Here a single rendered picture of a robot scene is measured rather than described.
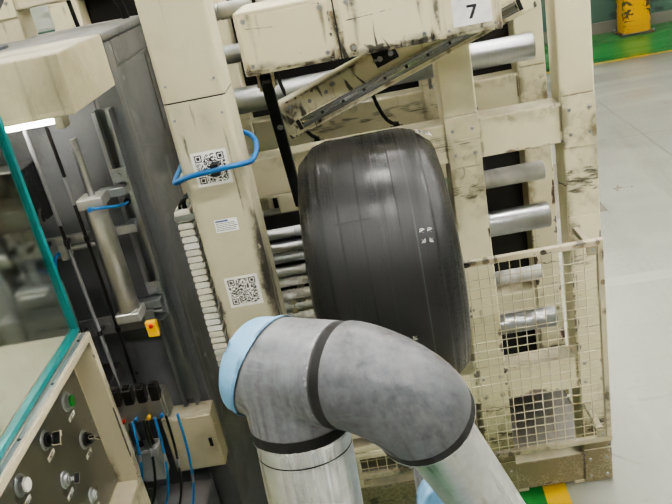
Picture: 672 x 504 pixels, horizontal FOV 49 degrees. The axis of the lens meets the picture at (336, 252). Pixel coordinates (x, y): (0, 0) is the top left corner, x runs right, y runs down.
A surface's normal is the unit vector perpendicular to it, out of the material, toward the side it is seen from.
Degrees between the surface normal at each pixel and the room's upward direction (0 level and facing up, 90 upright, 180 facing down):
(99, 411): 90
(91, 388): 90
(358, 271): 68
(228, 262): 90
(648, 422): 0
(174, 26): 90
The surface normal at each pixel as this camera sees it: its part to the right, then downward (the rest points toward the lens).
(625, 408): -0.18, -0.90
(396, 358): 0.28, -0.61
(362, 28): 0.02, 0.39
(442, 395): 0.52, -0.22
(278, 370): -0.54, -0.14
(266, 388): -0.54, 0.20
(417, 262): -0.05, 0.02
